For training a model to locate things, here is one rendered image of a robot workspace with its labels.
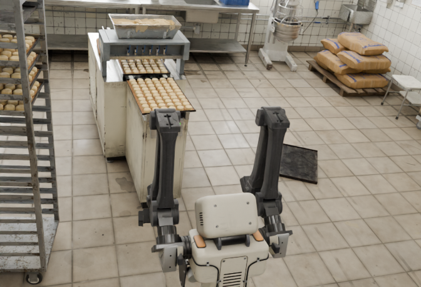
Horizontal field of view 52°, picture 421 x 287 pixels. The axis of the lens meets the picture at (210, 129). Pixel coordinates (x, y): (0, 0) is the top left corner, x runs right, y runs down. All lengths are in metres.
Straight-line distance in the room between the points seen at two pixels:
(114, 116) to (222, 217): 2.45
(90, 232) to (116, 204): 0.37
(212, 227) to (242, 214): 0.12
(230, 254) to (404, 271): 2.31
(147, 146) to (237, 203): 1.76
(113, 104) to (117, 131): 0.27
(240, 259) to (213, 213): 0.20
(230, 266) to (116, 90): 2.43
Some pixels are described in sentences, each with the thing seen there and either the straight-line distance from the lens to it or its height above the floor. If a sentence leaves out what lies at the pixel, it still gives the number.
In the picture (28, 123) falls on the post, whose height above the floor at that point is 1.19.
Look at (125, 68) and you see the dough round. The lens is 3.79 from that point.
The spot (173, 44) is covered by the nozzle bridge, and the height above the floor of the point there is 1.16.
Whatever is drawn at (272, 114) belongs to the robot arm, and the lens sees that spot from 1.69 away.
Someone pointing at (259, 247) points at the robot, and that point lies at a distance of 1.64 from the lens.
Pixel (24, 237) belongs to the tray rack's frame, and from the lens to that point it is 3.27.
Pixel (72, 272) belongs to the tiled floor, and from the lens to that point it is 3.20.
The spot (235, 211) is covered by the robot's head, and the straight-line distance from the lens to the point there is 1.59.
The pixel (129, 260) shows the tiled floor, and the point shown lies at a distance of 3.24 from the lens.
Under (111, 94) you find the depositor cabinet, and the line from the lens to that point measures 3.78.
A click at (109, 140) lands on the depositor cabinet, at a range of 4.00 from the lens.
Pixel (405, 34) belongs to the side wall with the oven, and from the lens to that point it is 6.99.
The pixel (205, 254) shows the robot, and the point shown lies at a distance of 1.58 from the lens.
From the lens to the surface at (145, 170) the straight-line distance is 3.39.
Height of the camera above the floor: 2.35
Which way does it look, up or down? 29 degrees down
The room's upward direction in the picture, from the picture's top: 8 degrees clockwise
